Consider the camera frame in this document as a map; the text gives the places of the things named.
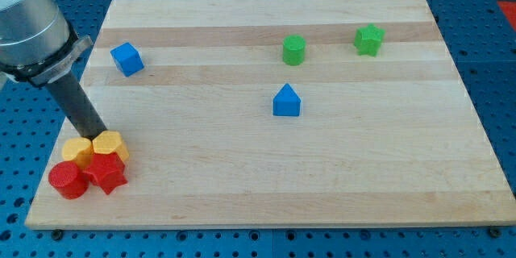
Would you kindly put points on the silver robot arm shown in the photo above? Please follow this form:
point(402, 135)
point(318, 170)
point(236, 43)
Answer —
point(34, 36)

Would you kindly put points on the yellow heart block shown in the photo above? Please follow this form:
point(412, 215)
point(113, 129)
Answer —
point(78, 150)

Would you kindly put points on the blue cube block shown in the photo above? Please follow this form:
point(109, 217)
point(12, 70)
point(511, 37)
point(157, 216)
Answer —
point(127, 59)

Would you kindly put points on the green cylinder block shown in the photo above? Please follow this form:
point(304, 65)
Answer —
point(293, 50)

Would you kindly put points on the light wooden board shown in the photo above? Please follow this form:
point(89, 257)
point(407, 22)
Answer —
point(391, 140)

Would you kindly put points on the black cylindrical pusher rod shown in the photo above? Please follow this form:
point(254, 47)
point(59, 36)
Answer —
point(78, 109)

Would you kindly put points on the red star block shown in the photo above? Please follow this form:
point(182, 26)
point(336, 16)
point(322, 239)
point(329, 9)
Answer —
point(106, 171)

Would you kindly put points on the red cylinder block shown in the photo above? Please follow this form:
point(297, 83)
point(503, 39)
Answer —
point(68, 180)

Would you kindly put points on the blue house-shaped block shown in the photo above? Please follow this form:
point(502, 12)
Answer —
point(287, 102)

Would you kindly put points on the green star block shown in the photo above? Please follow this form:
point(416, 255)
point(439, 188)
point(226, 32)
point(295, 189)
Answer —
point(368, 40)

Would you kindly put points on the clear acrylic flange plate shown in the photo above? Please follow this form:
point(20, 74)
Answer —
point(63, 66)

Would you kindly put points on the yellow hexagon block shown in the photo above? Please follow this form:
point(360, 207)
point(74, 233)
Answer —
point(111, 142)

